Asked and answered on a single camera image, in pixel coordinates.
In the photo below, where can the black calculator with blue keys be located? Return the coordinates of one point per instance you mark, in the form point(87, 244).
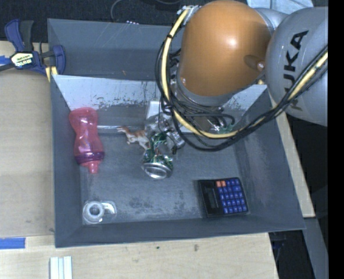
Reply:
point(224, 198)

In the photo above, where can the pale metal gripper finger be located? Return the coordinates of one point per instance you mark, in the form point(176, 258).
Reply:
point(178, 139)
point(165, 124)

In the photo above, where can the grey metal bin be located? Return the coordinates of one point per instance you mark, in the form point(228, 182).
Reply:
point(160, 202)

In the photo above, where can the brown toy dinosaur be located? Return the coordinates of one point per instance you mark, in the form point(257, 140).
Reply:
point(135, 137)

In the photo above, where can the pink baby bottle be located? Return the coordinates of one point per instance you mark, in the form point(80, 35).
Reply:
point(86, 138)

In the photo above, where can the green crushed drink can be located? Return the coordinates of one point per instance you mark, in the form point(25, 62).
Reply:
point(157, 166)

